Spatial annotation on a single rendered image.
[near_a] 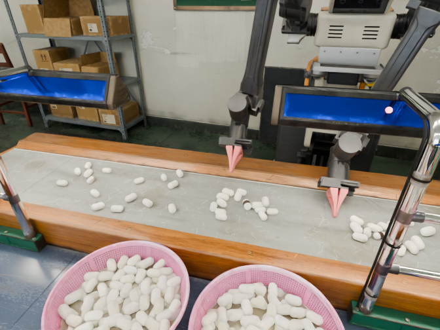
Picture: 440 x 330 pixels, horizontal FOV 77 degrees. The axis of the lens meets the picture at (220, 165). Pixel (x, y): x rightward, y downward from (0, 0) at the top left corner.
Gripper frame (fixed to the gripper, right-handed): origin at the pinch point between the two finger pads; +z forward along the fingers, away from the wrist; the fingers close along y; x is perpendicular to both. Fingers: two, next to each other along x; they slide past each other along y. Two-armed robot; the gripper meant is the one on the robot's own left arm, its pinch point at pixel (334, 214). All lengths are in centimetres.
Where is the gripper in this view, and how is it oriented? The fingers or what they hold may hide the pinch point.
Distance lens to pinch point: 83.7
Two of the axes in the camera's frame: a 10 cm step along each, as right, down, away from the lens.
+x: 1.8, 3.4, 9.2
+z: -2.1, 9.3, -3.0
